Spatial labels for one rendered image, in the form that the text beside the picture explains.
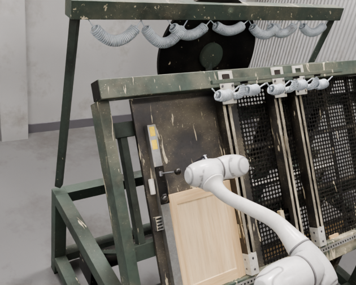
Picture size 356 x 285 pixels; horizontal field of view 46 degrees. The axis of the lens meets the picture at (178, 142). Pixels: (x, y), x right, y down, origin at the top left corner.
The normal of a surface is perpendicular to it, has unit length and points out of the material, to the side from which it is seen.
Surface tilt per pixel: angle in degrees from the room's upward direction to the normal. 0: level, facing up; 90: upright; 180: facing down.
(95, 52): 90
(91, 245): 0
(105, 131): 56
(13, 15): 90
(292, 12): 90
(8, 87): 90
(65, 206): 0
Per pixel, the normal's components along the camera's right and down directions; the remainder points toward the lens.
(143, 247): 0.52, -0.08
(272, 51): -0.86, 0.13
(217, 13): 0.52, 0.48
